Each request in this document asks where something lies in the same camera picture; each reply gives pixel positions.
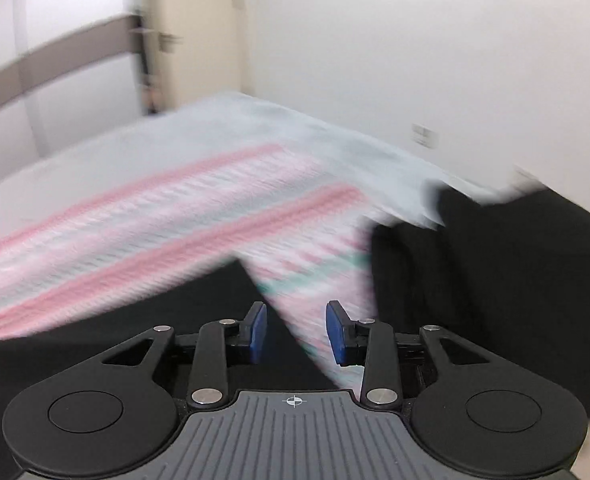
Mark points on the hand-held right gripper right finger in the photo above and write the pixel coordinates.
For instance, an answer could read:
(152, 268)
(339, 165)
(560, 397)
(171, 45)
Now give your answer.
(334, 332)

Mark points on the black pants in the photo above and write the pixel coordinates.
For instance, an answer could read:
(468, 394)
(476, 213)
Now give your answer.
(500, 270)

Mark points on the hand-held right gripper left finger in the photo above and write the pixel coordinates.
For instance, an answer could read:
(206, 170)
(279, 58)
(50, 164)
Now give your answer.
(258, 332)

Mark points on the cream door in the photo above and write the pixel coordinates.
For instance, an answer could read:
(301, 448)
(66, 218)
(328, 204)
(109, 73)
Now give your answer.
(200, 10)

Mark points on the white wardrobe with brown band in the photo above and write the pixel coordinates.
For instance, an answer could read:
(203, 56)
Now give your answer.
(75, 90)

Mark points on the patterned pink striped blanket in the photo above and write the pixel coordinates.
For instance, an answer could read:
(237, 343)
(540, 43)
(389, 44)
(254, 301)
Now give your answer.
(175, 220)

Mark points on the white wall socket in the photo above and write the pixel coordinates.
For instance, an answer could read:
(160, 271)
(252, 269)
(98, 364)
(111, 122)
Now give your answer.
(423, 135)

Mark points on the white light switch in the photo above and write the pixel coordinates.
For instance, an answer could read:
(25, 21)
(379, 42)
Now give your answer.
(237, 2)

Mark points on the bed with grey sheet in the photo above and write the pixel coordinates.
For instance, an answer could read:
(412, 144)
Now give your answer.
(285, 120)

